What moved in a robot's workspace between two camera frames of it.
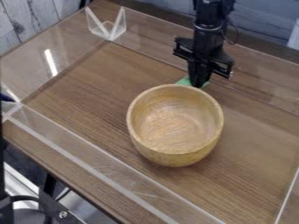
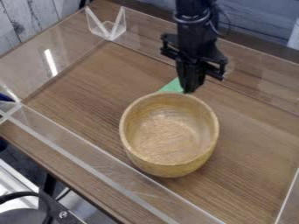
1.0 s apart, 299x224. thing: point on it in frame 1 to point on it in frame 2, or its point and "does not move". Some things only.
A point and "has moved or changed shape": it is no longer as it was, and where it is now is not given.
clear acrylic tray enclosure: x=68 y=84 does not move
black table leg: x=49 y=187 does not move
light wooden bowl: x=175 y=123 has moved or changed shape
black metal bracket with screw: x=53 y=211 does not move
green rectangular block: x=186 y=81 has moved or changed shape
